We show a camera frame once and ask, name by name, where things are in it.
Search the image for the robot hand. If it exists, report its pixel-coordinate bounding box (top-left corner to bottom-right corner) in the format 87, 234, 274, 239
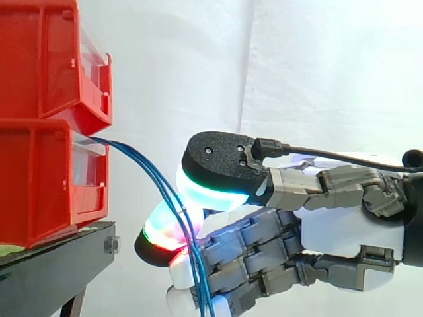
134, 131, 409, 317

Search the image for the black metal stand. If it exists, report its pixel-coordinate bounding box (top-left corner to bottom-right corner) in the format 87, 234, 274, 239
0, 221, 122, 317

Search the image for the red plastic bin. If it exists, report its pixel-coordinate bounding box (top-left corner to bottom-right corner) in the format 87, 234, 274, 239
0, 0, 114, 137
0, 118, 110, 250

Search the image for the thin black cable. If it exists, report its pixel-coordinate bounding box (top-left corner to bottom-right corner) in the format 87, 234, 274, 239
252, 137, 423, 173

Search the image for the blue cable bundle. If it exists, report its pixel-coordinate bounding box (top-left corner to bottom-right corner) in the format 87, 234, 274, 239
88, 135, 217, 317

